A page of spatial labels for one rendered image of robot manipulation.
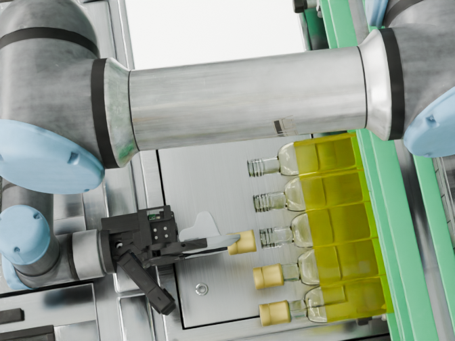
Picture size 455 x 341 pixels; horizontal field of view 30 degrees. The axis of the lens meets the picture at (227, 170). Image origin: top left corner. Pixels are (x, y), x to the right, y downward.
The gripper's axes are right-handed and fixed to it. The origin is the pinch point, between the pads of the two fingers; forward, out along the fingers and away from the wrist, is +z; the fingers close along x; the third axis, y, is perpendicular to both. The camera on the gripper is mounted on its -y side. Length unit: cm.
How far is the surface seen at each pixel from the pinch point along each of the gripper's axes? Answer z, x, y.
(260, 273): 3.4, -1.4, -5.3
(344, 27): 23.8, -3.6, 31.5
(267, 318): 3.3, -1.6, -12.3
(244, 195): 3.7, 12.9, 10.1
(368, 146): 23.0, -6.0, 10.6
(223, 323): -3.4, 11.8, -11.1
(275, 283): 5.5, -0.8, -7.2
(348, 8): 25.0, -3.5, 34.8
